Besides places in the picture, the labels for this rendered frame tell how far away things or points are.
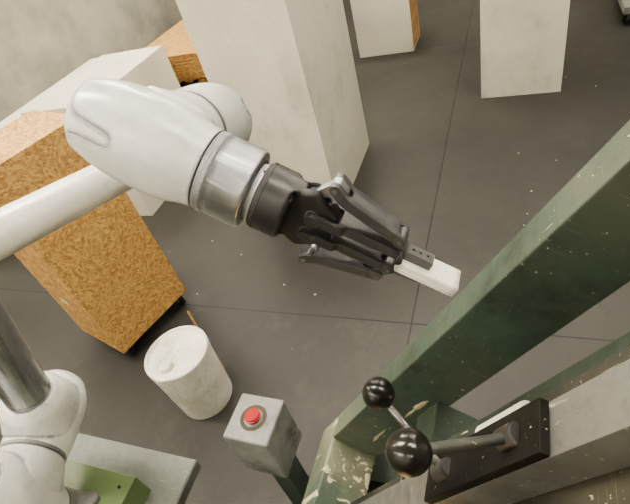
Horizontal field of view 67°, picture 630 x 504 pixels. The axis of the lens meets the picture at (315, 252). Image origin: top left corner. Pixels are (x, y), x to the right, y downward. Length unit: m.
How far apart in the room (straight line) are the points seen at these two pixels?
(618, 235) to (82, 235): 2.25
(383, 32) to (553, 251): 4.92
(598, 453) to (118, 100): 0.51
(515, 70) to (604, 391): 3.85
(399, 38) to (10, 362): 4.82
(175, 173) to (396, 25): 4.95
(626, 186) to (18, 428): 1.26
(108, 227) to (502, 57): 3.07
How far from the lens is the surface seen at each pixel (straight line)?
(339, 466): 1.15
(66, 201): 0.72
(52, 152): 2.38
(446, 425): 0.88
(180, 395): 2.28
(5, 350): 1.18
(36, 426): 1.34
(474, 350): 0.75
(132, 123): 0.51
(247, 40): 2.76
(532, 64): 4.18
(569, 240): 0.58
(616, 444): 0.42
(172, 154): 0.49
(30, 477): 1.32
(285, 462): 1.29
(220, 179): 0.48
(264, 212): 0.48
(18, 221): 0.72
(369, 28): 5.44
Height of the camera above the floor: 1.93
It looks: 40 degrees down
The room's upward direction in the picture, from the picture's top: 18 degrees counter-clockwise
